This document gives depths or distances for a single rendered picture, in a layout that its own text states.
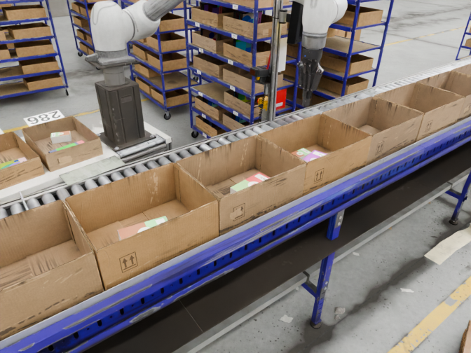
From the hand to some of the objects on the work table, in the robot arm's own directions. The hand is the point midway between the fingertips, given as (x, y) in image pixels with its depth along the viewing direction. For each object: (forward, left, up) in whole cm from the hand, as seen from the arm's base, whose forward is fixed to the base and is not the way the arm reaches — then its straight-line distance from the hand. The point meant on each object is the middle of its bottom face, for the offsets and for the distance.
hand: (306, 97), depth 154 cm
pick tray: (-101, -105, -46) cm, 153 cm away
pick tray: (-104, -74, -45) cm, 135 cm away
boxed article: (-114, -72, -44) cm, 142 cm away
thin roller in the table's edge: (-82, -38, -46) cm, 101 cm away
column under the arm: (-98, -40, -44) cm, 115 cm away
